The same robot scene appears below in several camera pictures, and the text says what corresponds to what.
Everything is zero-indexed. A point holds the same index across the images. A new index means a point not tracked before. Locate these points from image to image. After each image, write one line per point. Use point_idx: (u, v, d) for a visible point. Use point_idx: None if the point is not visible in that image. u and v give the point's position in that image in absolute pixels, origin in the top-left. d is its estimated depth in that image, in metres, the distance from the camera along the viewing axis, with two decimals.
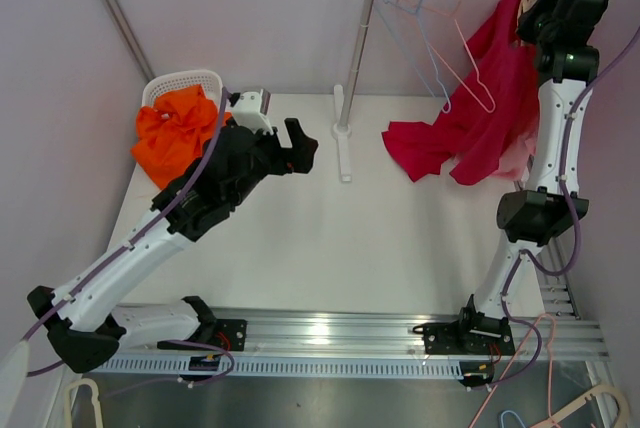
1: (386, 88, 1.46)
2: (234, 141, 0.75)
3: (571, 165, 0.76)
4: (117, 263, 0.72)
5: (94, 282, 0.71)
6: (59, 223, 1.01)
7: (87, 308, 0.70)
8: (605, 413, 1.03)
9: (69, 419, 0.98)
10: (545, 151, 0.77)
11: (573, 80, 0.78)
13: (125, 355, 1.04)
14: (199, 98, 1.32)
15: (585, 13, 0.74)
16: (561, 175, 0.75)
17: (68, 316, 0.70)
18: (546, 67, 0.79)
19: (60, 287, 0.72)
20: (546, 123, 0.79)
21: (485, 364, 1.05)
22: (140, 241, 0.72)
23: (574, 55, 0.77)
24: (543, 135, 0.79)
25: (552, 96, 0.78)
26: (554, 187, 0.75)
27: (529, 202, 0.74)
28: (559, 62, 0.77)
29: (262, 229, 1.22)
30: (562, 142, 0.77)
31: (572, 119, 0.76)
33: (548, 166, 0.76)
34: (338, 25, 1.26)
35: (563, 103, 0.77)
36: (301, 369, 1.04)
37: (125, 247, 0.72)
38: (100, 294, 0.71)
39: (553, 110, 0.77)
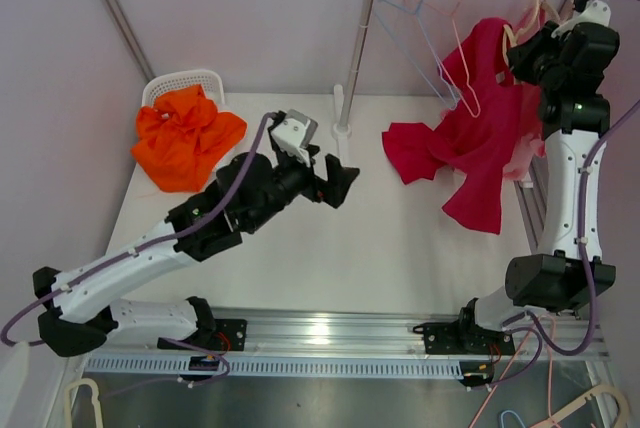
1: (386, 88, 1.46)
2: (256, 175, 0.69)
3: (591, 225, 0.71)
4: (118, 266, 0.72)
5: (92, 280, 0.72)
6: (59, 223, 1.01)
7: (79, 302, 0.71)
8: (605, 413, 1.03)
9: (69, 419, 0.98)
10: (561, 209, 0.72)
11: (584, 131, 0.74)
13: (125, 355, 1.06)
14: (200, 98, 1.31)
15: (595, 61, 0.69)
16: (580, 237, 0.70)
17: (60, 304, 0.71)
18: (552, 117, 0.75)
19: (62, 274, 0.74)
20: (558, 178, 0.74)
21: (485, 364, 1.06)
22: (144, 251, 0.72)
23: (582, 104, 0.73)
24: (557, 190, 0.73)
25: (562, 149, 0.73)
26: (573, 250, 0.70)
27: (545, 270, 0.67)
28: (567, 113, 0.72)
29: (262, 229, 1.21)
30: (578, 201, 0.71)
31: (588, 173, 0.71)
33: (565, 226, 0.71)
34: (338, 25, 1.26)
35: (575, 155, 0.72)
36: (301, 369, 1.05)
37: (128, 255, 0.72)
38: (94, 291, 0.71)
39: (564, 163, 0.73)
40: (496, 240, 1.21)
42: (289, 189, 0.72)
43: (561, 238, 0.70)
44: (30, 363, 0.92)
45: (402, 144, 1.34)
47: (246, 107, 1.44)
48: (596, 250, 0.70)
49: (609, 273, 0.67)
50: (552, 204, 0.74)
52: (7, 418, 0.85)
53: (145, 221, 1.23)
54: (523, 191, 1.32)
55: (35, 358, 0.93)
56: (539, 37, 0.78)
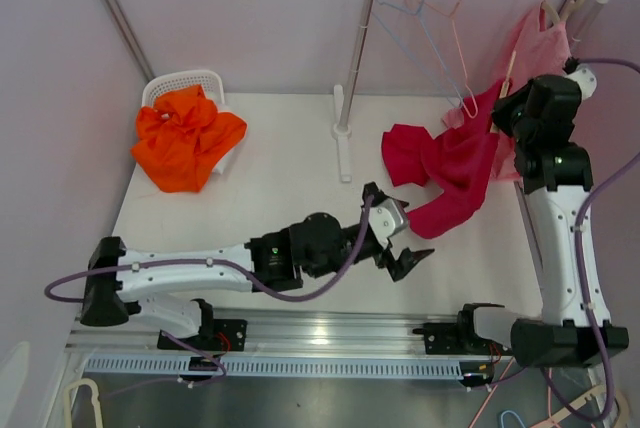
1: (386, 88, 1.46)
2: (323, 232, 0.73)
3: (594, 286, 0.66)
4: (191, 270, 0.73)
5: (161, 269, 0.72)
6: (59, 223, 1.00)
7: (142, 285, 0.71)
8: (605, 413, 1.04)
9: (69, 419, 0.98)
10: (560, 274, 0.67)
11: (571, 188, 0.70)
13: (126, 355, 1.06)
14: (200, 98, 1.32)
15: (563, 112, 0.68)
16: (586, 303, 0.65)
17: (121, 279, 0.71)
18: (534, 173, 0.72)
19: (131, 251, 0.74)
20: (551, 237, 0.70)
21: (485, 364, 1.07)
22: (217, 265, 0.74)
23: (562, 158, 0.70)
24: (552, 250, 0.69)
25: (551, 208, 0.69)
26: (582, 318, 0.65)
27: (559, 344, 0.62)
28: (547, 167, 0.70)
29: (262, 229, 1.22)
30: (577, 262, 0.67)
31: (581, 231, 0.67)
33: (568, 291, 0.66)
34: (339, 25, 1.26)
35: (565, 213, 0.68)
36: (301, 369, 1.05)
37: (202, 262, 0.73)
38: (160, 281, 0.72)
39: (555, 222, 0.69)
40: (495, 240, 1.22)
42: (357, 252, 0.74)
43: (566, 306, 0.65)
44: (30, 363, 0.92)
45: (401, 146, 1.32)
47: (247, 107, 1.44)
48: (604, 312, 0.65)
49: (622, 337, 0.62)
50: (551, 267, 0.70)
52: (7, 419, 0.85)
53: (145, 221, 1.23)
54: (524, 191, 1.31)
55: (35, 358, 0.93)
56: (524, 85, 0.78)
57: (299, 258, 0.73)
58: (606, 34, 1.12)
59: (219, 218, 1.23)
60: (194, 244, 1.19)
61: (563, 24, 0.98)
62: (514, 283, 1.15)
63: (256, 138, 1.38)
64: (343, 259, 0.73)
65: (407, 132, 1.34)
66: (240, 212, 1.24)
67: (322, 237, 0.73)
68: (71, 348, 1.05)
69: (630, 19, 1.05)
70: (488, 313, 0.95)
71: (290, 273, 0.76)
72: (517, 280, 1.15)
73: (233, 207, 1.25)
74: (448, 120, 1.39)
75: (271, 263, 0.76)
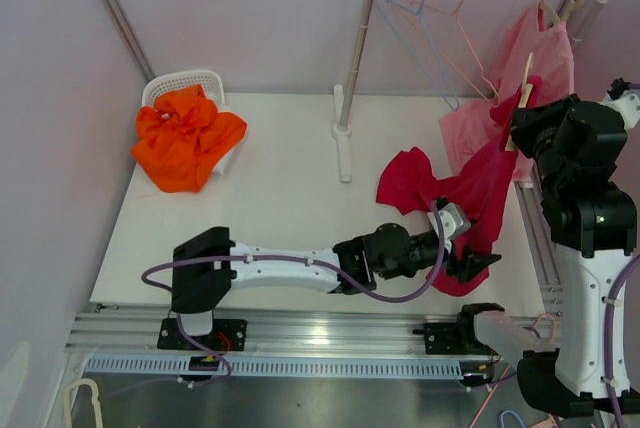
1: (386, 88, 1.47)
2: (397, 240, 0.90)
3: (619, 358, 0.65)
4: (293, 266, 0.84)
5: (267, 262, 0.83)
6: (59, 222, 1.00)
7: (252, 275, 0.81)
8: (605, 413, 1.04)
9: (69, 419, 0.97)
10: (585, 346, 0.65)
11: (608, 250, 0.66)
13: (125, 355, 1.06)
14: (199, 98, 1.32)
15: (604, 153, 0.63)
16: (608, 377, 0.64)
17: (235, 269, 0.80)
18: (569, 225, 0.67)
19: (240, 243, 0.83)
20: (579, 303, 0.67)
21: (484, 364, 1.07)
22: (314, 266, 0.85)
23: (605, 215, 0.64)
24: (578, 317, 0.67)
25: (583, 276, 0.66)
26: (601, 389, 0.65)
27: (572, 414, 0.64)
28: (586, 220, 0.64)
29: (262, 228, 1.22)
30: (604, 334, 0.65)
31: (613, 305, 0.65)
33: (590, 363, 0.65)
34: (339, 26, 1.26)
35: (599, 283, 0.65)
36: (301, 369, 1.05)
37: (303, 261, 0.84)
38: (266, 274, 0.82)
39: (586, 291, 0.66)
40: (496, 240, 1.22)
42: (424, 258, 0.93)
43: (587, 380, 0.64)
44: (30, 364, 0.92)
45: (406, 172, 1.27)
47: (246, 106, 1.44)
48: (625, 384, 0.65)
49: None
50: (574, 332, 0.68)
52: (7, 418, 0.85)
53: (145, 222, 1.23)
54: (523, 190, 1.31)
55: (35, 358, 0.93)
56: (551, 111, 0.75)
57: (374, 263, 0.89)
58: (606, 35, 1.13)
59: (219, 218, 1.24)
60: None
61: (563, 24, 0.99)
62: (515, 283, 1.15)
63: (256, 138, 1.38)
64: (413, 264, 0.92)
65: (415, 154, 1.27)
66: (240, 212, 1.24)
67: (394, 245, 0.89)
68: (71, 347, 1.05)
69: (630, 19, 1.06)
70: (487, 321, 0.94)
71: (367, 278, 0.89)
72: (518, 280, 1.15)
73: (234, 207, 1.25)
74: (447, 122, 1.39)
75: (353, 266, 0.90)
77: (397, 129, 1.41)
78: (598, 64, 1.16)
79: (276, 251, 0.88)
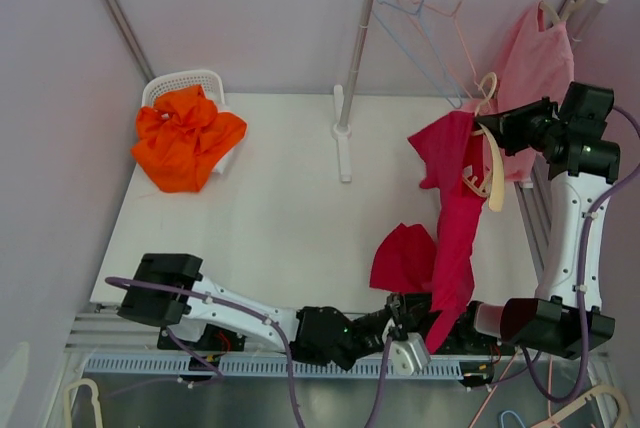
1: (386, 88, 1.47)
2: (322, 338, 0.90)
3: (591, 273, 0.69)
4: (248, 317, 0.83)
5: (224, 308, 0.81)
6: (59, 222, 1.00)
7: (206, 317, 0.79)
8: (605, 413, 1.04)
9: (69, 420, 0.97)
10: (561, 254, 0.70)
11: (593, 175, 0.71)
13: (125, 355, 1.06)
14: (200, 98, 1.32)
15: (596, 107, 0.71)
16: (579, 285, 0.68)
17: (191, 305, 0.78)
18: (560, 158, 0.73)
19: (206, 281, 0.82)
20: (561, 220, 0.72)
21: (485, 364, 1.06)
22: (268, 326, 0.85)
23: (592, 147, 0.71)
24: (560, 232, 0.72)
25: (567, 191, 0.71)
26: (572, 298, 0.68)
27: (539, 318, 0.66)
28: (574, 155, 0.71)
29: (262, 227, 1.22)
30: (580, 247, 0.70)
31: (592, 218, 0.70)
33: (564, 272, 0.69)
34: (338, 26, 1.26)
35: (581, 199, 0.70)
36: (302, 369, 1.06)
37: (263, 319, 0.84)
38: (220, 319, 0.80)
39: (568, 206, 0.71)
40: (496, 240, 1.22)
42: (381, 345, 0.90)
43: (558, 285, 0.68)
44: (30, 364, 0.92)
45: (403, 249, 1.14)
47: (246, 106, 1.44)
48: (595, 300, 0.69)
49: (609, 325, 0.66)
50: (554, 244, 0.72)
52: (6, 417, 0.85)
53: (145, 222, 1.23)
54: (523, 191, 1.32)
55: (35, 358, 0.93)
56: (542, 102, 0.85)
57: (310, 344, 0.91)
58: (605, 35, 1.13)
59: (219, 218, 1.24)
60: (195, 244, 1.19)
61: (563, 24, 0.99)
62: (515, 283, 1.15)
63: (256, 138, 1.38)
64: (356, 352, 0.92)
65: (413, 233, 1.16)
66: (240, 213, 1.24)
67: (322, 336, 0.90)
68: (71, 347, 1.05)
69: (629, 20, 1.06)
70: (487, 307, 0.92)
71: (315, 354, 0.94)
72: (517, 280, 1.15)
73: (235, 207, 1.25)
74: None
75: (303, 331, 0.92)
77: (397, 129, 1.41)
78: (598, 63, 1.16)
79: (240, 297, 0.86)
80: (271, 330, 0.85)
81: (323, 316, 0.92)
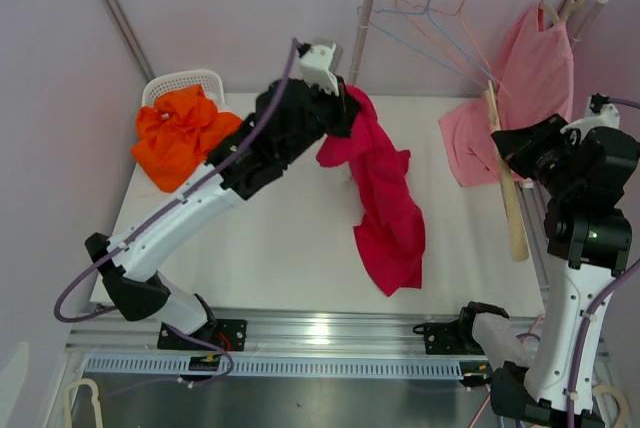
1: (385, 88, 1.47)
2: (293, 94, 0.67)
3: (584, 375, 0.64)
4: (166, 217, 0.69)
5: (146, 233, 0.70)
6: (59, 222, 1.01)
7: (140, 256, 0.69)
8: (605, 413, 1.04)
9: (69, 419, 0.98)
10: (554, 354, 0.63)
11: (594, 265, 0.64)
13: (124, 355, 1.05)
14: (200, 98, 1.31)
15: (612, 179, 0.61)
16: (570, 389, 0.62)
17: (122, 263, 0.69)
18: (562, 234, 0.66)
19: (115, 235, 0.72)
20: (557, 312, 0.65)
21: (485, 364, 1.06)
22: (192, 195, 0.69)
23: (597, 232, 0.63)
24: (554, 325, 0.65)
25: (567, 284, 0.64)
26: (561, 401, 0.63)
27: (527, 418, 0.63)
28: (578, 241, 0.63)
29: (261, 227, 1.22)
30: (575, 349, 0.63)
31: (590, 320, 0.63)
33: (556, 372, 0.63)
34: (338, 25, 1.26)
35: (580, 295, 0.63)
36: (301, 369, 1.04)
37: (177, 202, 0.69)
38: (152, 244, 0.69)
39: (566, 302, 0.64)
40: (495, 240, 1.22)
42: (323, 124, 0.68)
43: (548, 388, 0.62)
44: (30, 363, 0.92)
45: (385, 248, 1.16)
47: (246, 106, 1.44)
48: (586, 401, 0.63)
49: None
50: (546, 337, 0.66)
52: (7, 417, 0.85)
53: None
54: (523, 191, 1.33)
55: (35, 358, 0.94)
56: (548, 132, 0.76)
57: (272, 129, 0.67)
58: (605, 35, 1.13)
59: (219, 217, 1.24)
60: (195, 244, 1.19)
61: (563, 24, 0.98)
62: (514, 283, 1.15)
63: None
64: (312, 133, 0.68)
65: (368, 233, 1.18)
66: (239, 212, 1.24)
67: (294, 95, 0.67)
68: (71, 347, 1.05)
69: (629, 20, 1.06)
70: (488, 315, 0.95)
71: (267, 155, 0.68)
72: (517, 280, 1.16)
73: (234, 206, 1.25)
74: (447, 123, 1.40)
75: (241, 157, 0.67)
77: (397, 128, 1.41)
78: (598, 63, 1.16)
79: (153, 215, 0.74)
80: (194, 182, 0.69)
81: (243, 131, 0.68)
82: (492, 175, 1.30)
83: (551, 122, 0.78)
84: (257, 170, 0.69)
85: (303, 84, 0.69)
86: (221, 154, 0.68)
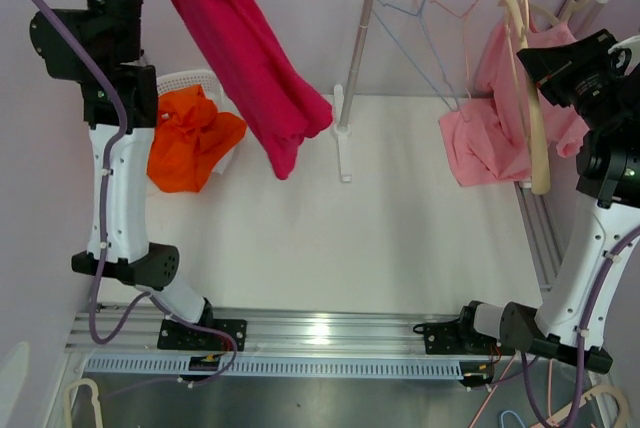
1: (385, 88, 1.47)
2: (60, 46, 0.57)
3: (598, 315, 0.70)
4: (112, 193, 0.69)
5: (111, 217, 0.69)
6: (59, 221, 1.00)
7: (125, 238, 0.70)
8: (605, 414, 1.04)
9: (69, 419, 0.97)
10: (568, 294, 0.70)
11: (626, 209, 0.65)
13: (125, 355, 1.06)
14: (198, 95, 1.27)
15: None
16: (581, 328, 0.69)
17: (121, 255, 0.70)
18: (594, 172, 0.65)
19: (90, 243, 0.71)
20: (579, 250, 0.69)
21: (485, 364, 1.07)
22: (113, 162, 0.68)
23: (635, 168, 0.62)
24: (574, 266, 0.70)
25: (592, 226, 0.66)
26: (570, 337, 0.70)
27: (535, 348, 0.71)
28: (612, 179, 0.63)
29: (261, 228, 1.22)
30: (591, 290, 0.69)
31: (612, 260, 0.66)
33: (569, 310, 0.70)
34: (338, 25, 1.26)
35: (605, 236, 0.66)
36: (300, 369, 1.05)
37: (108, 178, 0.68)
38: (126, 223, 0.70)
39: (590, 241, 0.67)
40: (495, 241, 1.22)
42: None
43: (559, 324, 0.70)
44: (30, 363, 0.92)
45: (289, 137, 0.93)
47: None
48: (596, 338, 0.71)
49: (605, 363, 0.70)
50: (564, 278, 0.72)
52: (7, 417, 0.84)
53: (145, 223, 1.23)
54: (523, 191, 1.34)
55: (35, 358, 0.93)
56: (592, 53, 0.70)
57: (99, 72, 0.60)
58: None
59: (218, 217, 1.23)
60: (195, 244, 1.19)
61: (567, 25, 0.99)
62: (514, 283, 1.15)
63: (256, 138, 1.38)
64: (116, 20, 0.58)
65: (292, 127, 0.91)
66: (239, 213, 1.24)
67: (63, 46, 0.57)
68: (71, 348, 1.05)
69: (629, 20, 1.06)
70: (489, 306, 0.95)
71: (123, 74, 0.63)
72: (517, 280, 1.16)
73: (234, 207, 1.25)
74: (447, 122, 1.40)
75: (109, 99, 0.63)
77: (397, 128, 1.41)
78: None
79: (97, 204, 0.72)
80: (101, 149, 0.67)
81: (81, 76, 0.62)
82: (492, 175, 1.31)
83: (599, 40, 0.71)
84: (132, 95, 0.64)
85: (55, 11, 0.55)
86: (98, 105, 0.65)
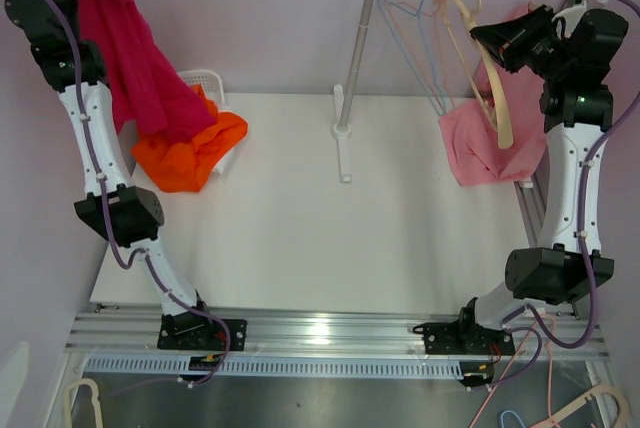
1: (385, 88, 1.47)
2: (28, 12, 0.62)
3: (591, 219, 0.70)
4: (96, 134, 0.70)
5: (101, 151, 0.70)
6: (58, 220, 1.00)
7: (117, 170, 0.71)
8: (605, 413, 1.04)
9: (69, 419, 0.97)
10: (561, 201, 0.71)
11: (586, 126, 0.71)
13: (125, 355, 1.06)
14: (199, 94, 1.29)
15: (602, 52, 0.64)
16: (579, 231, 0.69)
17: (119, 183, 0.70)
18: (555, 109, 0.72)
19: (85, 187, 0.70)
20: (559, 171, 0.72)
21: (485, 364, 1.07)
22: (87, 106, 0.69)
23: (585, 97, 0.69)
24: (559, 182, 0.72)
25: (564, 143, 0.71)
26: (573, 243, 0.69)
27: (546, 262, 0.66)
28: (570, 105, 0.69)
29: (261, 228, 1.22)
30: (580, 195, 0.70)
31: (589, 167, 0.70)
33: (565, 219, 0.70)
34: (338, 26, 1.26)
35: (577, 149, 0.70)
36: (301, 369, 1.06)
37: (87, 123, 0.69)
38: (115, 156, 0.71)
39: (566, 158, 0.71)
40: (495, 240, 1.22)
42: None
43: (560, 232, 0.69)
44: (30, 363, 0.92)
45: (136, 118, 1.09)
47: (247, 106, 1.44)
48: (595, 242, 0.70)
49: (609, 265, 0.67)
50: (553, 196, 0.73)
52: (7, 417, 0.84)
53: None
54: (523, 191, 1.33)
55: (35, 358, 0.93)
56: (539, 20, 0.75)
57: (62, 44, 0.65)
58: None
59: (218, 217, 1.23)
60: (196, 244, 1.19)
61: None
62: None
63: (256, 138, 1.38)
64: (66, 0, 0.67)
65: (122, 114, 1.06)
66: (239, 212, 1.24)
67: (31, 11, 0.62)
68: (71, 348, 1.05)
69: None
70: (485, 298, 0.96)
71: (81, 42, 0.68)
72: None
73: (234, 207, 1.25)
74: (446, 122, 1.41)
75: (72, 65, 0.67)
77: (397, 128, 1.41)
78: None
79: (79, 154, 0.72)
80: (73, 102, 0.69)
81: (43, 53, 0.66)
82: (492, 175, 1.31)
83: (545, 10, 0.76)
84: (90, 58, 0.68)
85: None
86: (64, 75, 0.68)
